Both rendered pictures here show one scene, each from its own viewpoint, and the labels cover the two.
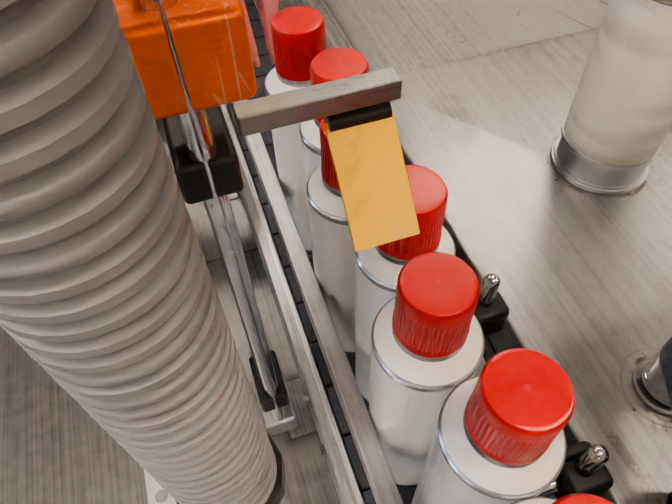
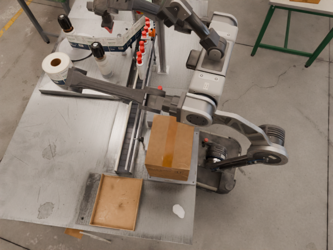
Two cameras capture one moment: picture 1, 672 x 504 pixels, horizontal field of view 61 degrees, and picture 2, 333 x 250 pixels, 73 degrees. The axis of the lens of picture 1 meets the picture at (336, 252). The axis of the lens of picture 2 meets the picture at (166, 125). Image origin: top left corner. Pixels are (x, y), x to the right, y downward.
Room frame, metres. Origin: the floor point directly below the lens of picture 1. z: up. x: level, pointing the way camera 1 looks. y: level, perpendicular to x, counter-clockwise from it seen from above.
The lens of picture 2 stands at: (1.22, 0.66, 2.25)
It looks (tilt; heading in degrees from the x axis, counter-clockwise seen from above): 64 degrees down; 208
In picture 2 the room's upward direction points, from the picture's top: 4 degrees counter-clockwise
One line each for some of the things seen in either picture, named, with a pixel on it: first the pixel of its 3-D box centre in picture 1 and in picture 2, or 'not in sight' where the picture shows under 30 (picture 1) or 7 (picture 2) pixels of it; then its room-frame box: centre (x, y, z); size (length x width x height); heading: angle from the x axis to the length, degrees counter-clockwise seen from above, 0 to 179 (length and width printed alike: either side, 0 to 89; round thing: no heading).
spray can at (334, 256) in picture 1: (352, 247); (143, 57); (0.22, -0.01, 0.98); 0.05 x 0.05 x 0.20
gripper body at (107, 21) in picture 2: not in sight; (106, 18); (0.27, -0.21, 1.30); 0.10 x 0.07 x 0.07; 18
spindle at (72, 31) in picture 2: not in sight; (70, 32); (0.24, -0.64, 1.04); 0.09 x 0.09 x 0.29
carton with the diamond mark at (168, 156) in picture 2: not in sight; (171, 149); (0.80, 0.46, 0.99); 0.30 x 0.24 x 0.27; 15
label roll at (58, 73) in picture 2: not in sight; (60, 69); (0.53, -0.57, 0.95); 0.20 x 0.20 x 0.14
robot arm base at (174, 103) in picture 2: not in sight; (173, 105); (0.78, 0.47, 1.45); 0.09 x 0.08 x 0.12; 6
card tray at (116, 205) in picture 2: not in sight; (117, 201); (1.19, 0.27, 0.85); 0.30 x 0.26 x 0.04; 17
